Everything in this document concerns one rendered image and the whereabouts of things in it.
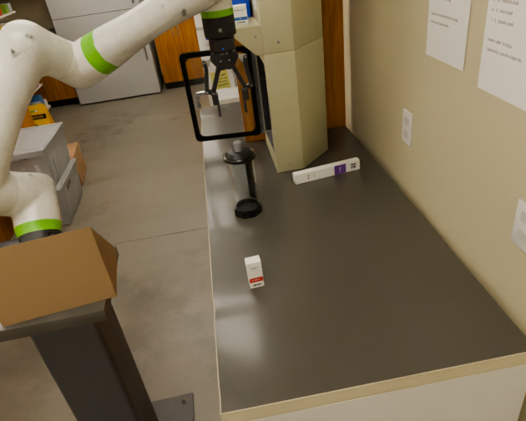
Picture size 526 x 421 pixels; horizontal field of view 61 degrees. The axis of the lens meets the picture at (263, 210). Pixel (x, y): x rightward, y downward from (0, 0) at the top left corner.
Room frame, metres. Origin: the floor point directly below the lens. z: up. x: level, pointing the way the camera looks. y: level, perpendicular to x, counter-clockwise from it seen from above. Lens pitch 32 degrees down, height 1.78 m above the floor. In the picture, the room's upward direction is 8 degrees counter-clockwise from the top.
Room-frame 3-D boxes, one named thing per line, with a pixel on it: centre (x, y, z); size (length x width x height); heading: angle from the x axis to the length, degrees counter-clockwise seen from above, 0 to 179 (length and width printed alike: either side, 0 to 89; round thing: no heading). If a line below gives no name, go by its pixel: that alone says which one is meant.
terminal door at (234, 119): (1.96, 0.11, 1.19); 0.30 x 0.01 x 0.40; 86
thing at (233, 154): (1.38, 0.05, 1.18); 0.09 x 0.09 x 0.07
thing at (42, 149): (3.35, 1.71, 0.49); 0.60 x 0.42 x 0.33; 4
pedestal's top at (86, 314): (1.10, 0.65, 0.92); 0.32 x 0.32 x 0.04; 6
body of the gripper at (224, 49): (1.38, 0.05, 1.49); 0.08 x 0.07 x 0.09; 94
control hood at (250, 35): (1.80, -0.01, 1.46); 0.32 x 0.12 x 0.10; 4
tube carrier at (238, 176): (1.38, 0.05, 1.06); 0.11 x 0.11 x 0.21
